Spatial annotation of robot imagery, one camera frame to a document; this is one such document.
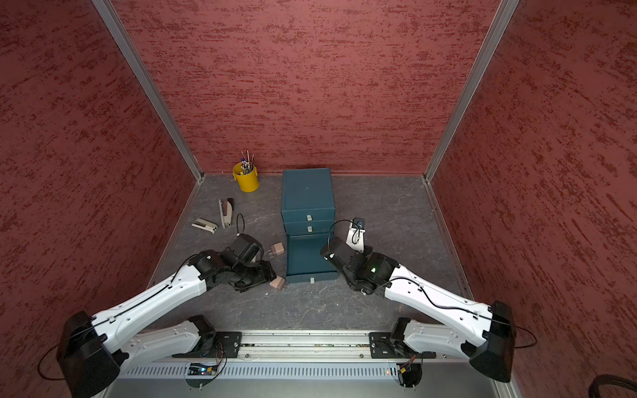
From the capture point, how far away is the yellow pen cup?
1088 mm

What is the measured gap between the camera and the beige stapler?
3.36 feet

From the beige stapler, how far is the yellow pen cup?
89mm
